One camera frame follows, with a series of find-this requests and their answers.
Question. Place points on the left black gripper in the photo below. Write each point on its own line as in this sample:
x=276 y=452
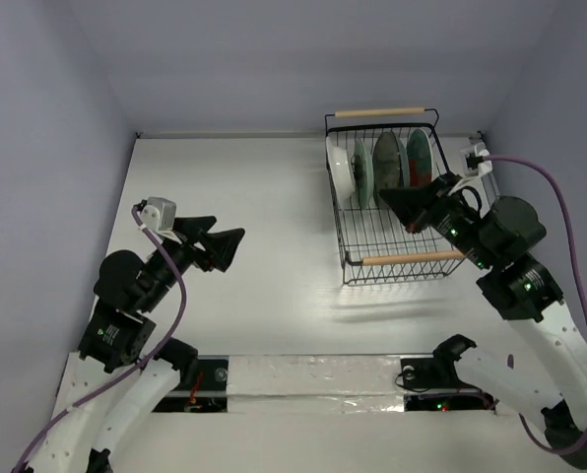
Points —
x=220 y=244

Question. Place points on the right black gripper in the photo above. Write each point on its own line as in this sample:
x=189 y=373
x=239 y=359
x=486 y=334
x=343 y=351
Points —
x=432 y=203

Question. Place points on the green flower plate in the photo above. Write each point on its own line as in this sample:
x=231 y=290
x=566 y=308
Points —
x=363 y=173

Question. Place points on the white bowl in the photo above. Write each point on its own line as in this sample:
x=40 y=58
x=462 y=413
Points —
x=341 y=171

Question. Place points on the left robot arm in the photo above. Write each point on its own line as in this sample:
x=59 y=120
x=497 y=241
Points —
x=128 y=359

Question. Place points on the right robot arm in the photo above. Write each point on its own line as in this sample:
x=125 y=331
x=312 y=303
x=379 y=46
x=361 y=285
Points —
x=524 y=294

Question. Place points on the grey brown plate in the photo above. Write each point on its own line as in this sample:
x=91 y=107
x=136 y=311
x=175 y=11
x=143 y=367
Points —
x=390 y=165

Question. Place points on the teal red plate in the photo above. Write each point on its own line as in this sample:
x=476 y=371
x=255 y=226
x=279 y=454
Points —
x=419 y=158

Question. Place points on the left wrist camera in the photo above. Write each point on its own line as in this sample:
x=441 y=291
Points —
x=158 y=214

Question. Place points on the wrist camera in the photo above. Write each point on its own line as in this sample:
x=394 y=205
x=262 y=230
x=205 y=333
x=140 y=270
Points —
x=158 y=214
x=476 y=164

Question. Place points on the black wire dish rack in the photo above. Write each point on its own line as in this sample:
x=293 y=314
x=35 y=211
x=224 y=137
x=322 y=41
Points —
x=374 y=247

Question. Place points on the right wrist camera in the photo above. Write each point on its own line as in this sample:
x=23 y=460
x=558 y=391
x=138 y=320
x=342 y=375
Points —
x=476 y=164

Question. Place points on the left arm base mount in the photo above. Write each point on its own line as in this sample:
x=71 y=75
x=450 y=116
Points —
x=205 y=393

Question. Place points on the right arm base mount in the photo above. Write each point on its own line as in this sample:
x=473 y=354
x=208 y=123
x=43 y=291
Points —
x=431 y=386

